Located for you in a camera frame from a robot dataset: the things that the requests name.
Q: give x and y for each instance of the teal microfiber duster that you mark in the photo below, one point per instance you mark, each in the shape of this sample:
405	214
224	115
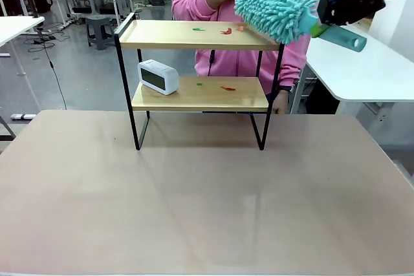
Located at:
275	7

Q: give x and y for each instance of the black backpack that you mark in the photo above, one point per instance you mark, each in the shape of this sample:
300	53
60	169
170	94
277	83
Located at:
42	1

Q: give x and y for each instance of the grey plastic stool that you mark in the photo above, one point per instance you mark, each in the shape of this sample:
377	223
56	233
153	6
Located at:
100	28

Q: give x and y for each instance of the white digital alarm clock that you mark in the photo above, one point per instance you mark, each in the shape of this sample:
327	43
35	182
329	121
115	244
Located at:
158	77

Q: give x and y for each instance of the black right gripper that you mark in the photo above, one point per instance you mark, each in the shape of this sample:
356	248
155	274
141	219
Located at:
349	4

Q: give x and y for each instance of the orange paper scrap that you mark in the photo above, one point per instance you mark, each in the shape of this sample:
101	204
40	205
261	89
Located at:
240	27

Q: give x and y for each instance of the white side table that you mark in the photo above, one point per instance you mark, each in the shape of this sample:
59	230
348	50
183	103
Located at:
352	69

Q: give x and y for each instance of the white power strip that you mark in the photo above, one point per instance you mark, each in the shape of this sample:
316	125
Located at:
23	116

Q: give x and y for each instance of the person's left forearm pink sleeve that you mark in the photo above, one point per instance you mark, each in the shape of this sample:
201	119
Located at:
294	62

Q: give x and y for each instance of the white desk with thin legs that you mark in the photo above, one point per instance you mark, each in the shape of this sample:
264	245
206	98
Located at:
16	28

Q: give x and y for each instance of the black wristwatch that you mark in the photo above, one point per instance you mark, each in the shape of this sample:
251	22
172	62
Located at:
286	89

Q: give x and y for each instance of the long red paper scrap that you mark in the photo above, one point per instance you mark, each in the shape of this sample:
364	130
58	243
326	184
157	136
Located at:
228	88

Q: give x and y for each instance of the person's right forearm pink sleeve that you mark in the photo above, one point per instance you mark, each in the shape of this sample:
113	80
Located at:
191	3

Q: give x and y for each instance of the person's left hand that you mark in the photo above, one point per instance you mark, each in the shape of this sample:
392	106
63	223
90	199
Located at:
279	103

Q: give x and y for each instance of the two-tier wooden shelf black frame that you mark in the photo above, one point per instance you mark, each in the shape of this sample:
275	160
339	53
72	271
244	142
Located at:
197	38

